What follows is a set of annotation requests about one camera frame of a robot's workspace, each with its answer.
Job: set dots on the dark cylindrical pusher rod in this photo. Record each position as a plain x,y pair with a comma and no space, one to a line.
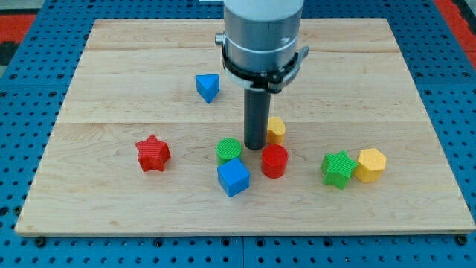
256,111

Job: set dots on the green cylinder block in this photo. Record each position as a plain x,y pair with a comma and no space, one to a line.
228,149

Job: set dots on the red cylinder block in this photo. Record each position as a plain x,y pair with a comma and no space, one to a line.
274,161

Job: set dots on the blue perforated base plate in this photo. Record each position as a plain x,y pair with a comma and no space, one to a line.
36,80

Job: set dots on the red star block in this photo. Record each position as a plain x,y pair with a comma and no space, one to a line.
152,154

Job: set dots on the blue triangle block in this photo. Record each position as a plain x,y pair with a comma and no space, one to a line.
207,85

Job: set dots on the wooden board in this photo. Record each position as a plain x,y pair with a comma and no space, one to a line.
136,77

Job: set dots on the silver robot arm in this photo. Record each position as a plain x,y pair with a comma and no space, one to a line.
259,43

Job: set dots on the green star block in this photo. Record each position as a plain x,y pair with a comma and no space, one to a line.
337,169

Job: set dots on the yellow hexagon block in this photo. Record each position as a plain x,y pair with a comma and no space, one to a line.
371,164

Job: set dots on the blue cube block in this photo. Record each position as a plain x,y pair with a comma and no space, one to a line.
234,177

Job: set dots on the yellow rounded block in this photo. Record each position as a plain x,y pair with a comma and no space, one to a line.
276,131

